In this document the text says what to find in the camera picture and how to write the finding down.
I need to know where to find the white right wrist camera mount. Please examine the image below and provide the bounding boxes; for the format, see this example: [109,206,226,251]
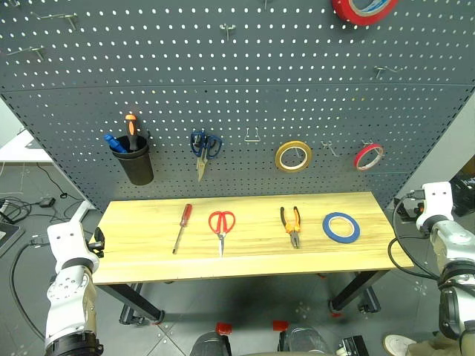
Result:
[416,181,455,234]

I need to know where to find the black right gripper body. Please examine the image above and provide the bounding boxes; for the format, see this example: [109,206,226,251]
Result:
[401,189,426,223]

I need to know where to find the red handled scissors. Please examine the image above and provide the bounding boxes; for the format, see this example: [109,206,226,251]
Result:
[208,210,237,257]

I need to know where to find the red handled screwdriver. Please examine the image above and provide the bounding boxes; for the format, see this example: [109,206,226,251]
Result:
[171,203,194,256]

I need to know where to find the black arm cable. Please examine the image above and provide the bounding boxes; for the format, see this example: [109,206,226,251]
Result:
[9,238,49,340]
[387,192,442,281]

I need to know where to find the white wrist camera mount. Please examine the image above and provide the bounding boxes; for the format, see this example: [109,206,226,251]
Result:
[416,181,455,234]
[46,219,100,271]

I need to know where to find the white shoe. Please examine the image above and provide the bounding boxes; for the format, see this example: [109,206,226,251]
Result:
[383,333,418,356]

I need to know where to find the yellow tape roll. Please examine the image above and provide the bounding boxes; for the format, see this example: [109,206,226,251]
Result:
[275,140,313,174]

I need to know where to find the khaki trouser leg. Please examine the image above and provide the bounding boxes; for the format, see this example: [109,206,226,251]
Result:
[407,332,462,356]

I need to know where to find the blue handled tool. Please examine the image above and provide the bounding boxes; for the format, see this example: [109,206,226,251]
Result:
[103,133,129,154]

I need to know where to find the grey pegboard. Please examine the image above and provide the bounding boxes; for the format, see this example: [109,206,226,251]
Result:
[0,0,475,213]

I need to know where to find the black cup holder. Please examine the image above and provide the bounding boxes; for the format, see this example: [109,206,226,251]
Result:
[111,135,155,186]

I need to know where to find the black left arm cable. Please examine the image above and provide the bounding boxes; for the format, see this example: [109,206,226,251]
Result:
[9,238,49,340]

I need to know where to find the blue handled scissors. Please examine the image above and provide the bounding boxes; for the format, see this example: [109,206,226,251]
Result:
[190,129,223,182]

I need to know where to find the orange black pliers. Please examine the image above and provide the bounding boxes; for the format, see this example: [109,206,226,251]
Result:
[279,205,302,249]

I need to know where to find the black table leg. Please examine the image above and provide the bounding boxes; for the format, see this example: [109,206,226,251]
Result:
[96,283,166,326]
[328,269,391,317]

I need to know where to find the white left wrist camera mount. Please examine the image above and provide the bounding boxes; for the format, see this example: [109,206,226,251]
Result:
[46,219,100,271]

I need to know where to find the orange black handled screwdriver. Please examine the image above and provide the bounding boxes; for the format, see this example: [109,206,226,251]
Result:
[124,113,139,152]

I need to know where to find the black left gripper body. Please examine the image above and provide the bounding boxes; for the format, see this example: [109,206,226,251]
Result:
[88,226,106,260]

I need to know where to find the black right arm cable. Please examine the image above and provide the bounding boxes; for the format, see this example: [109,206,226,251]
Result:
[387,192,442,281]

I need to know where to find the small red tape roll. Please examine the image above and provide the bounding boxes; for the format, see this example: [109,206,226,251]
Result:
[353,143,385,172]

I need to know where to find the white background table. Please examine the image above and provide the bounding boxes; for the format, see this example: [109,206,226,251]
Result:
[0,129,53,163]

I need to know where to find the large red tape roll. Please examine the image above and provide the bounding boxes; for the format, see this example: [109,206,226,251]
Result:
[331,0,400,27]

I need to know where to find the blue tape roll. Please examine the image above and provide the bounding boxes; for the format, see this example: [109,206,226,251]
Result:
[321,211,361,245]

